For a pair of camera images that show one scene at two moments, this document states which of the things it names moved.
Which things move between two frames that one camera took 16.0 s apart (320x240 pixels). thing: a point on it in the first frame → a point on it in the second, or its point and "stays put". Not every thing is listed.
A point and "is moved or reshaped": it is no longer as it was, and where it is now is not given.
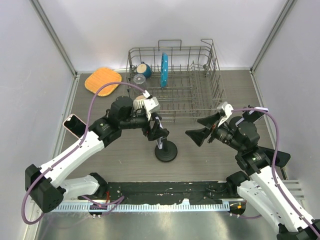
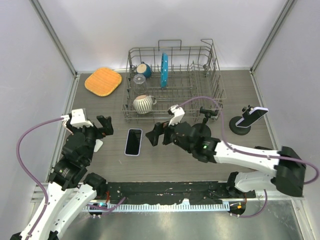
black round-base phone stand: (169, 151) is moved or reshaped
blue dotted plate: (164, 71) stays put
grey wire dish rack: (184, 80) stays put
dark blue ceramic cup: (144, 68) stays put
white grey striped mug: (138, 102) stays put
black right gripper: (198, 135) → (158, 130)
